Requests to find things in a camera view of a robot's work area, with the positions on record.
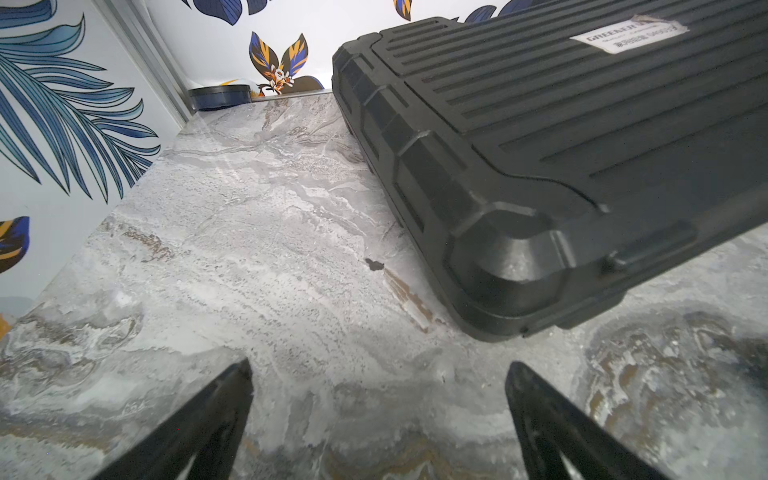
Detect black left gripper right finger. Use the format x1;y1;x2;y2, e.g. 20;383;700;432
505;361;667;479

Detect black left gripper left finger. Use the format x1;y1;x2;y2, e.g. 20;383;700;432
95;359;254;479

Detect black plastic tool case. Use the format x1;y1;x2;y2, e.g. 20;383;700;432
332;1;767;342

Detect dark tape roll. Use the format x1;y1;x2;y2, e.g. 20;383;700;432
187;84;251;111

